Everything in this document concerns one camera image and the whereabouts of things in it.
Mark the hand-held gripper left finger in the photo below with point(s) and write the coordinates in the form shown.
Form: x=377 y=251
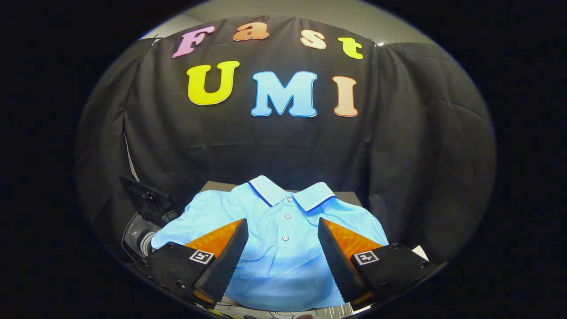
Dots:
x=228 y=257

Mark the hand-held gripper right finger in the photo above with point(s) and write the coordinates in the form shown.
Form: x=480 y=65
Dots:
x=336 y=261

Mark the light blue polo shirt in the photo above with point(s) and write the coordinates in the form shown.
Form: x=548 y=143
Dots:
x=283 y=261

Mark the black backdrop cloth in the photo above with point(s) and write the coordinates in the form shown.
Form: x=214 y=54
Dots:
x=283 y=146

